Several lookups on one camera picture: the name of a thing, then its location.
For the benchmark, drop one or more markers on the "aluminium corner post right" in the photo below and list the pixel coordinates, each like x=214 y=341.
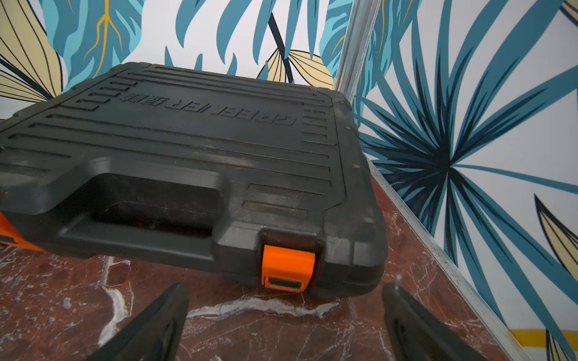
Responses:
x=358 y=35

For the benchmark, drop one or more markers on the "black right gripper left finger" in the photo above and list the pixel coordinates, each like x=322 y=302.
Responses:
x=155 y=333

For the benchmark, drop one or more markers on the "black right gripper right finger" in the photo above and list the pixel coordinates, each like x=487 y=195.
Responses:
x=415 y=334

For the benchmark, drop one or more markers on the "black tool case orange latches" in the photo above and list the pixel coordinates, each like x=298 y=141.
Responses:
x=261 y=182

